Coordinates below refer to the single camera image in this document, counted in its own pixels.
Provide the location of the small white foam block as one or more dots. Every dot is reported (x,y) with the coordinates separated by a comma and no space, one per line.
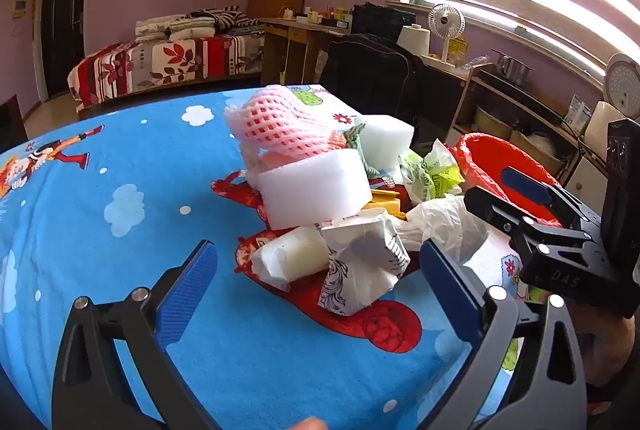
(385,135)

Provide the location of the folded white quilt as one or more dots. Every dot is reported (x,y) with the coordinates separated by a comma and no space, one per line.
(170,26)

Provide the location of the steel pot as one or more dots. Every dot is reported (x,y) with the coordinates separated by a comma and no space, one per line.
(512,66)

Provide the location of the green patterned cloth scrap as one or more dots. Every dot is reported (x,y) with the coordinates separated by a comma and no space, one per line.
(357,143)

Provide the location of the small yellow basin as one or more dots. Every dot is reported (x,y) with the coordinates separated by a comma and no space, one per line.
(492,123)

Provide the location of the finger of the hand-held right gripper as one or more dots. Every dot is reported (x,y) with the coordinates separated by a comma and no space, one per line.
(500,212)
(525,185)

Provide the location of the wooden desk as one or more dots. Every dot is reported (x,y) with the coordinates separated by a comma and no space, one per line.
(290,40)

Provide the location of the dark door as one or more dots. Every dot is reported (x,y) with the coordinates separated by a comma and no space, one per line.
(62,30)

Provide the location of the white desk fan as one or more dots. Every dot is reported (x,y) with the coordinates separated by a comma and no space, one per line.
(445,23)

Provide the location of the black duffel bag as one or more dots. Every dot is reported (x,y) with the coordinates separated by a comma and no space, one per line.
(382,23)

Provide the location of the bed with leaf bedspread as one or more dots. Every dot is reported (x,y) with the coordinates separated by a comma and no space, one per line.
(150,65)

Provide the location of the white plastic bag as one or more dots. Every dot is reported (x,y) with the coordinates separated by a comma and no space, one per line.
(450,220)

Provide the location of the black induction cooker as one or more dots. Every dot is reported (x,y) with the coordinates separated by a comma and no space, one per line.
(525,98)

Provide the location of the large yellow basin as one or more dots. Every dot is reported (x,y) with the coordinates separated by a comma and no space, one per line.
(532,145)

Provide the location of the black white striped cloth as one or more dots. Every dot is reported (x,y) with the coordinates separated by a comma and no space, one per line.
(227,16)

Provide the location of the green printed plastic bag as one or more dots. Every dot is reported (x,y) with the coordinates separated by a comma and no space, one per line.
(430,170)

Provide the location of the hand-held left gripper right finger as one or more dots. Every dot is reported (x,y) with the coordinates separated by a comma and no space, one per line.
(447,285)

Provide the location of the person's left hand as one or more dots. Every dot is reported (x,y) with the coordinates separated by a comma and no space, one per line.
(310,425)

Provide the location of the white rice cooker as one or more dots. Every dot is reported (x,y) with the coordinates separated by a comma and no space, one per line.
(625,80)

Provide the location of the wooden headboard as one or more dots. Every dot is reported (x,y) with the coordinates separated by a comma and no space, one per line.
(277,0)

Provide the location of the yellow box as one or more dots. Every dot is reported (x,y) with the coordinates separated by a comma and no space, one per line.
(459,49)

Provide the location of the yellow wrapper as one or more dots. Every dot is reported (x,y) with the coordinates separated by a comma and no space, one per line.
(385,200)

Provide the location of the large black backpack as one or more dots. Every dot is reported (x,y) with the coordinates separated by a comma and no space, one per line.
(370,75)

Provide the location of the wooden kitchen cabinet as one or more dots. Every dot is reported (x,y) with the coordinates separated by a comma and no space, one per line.
(585,175)

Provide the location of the red lined trash bin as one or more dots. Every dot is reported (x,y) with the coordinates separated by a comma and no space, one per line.
(495,155)

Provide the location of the person's right hand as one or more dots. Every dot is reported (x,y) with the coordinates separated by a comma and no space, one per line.
(612,345)

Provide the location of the crumpled printed paper wrapper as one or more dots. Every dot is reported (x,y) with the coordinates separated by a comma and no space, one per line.
(365,260)

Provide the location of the blue cartoon printed blanket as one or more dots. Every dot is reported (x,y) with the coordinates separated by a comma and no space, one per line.
(100,260)

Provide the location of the white cylinder appliance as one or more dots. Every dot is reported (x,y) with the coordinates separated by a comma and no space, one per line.
(414,40)

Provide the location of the pink foam fruit net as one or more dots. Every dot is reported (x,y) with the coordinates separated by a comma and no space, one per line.
(280,120)

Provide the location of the large white foam block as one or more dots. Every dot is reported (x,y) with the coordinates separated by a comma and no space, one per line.
(310,190)

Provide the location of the blue white packet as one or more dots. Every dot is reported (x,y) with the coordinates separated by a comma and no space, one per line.
(578,113)

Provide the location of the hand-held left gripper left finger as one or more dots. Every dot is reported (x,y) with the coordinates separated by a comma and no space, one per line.
(187,290)

